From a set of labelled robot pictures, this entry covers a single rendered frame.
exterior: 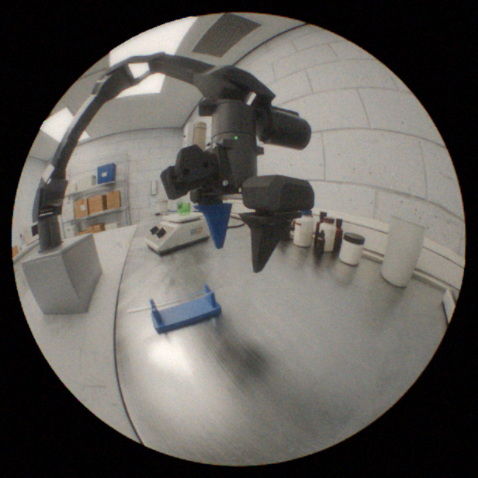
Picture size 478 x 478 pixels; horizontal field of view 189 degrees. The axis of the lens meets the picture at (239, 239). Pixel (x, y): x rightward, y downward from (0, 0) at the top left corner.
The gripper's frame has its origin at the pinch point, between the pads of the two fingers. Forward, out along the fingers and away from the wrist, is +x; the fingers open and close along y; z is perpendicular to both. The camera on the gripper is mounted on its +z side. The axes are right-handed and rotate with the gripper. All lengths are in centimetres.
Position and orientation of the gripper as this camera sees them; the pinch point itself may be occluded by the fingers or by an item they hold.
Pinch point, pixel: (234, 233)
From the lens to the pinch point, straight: 19.5
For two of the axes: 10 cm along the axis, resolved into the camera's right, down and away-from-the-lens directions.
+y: 5.7, 2.4, -7.8
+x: 0.1, 9.5, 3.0
